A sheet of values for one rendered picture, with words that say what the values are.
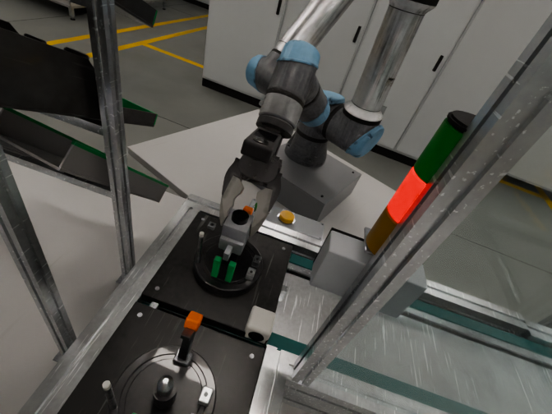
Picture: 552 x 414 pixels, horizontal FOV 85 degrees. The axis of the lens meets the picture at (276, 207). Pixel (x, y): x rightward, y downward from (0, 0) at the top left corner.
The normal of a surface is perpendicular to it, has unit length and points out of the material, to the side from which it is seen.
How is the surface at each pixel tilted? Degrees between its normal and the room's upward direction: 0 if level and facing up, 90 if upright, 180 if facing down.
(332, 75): 90
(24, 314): 0
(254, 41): 90
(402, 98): 90
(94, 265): 0
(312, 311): 0
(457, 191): 90
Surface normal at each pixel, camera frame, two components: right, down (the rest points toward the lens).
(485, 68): -0.29, 0.57
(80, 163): 0.89, 0.43
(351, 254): 0.25, -0.73
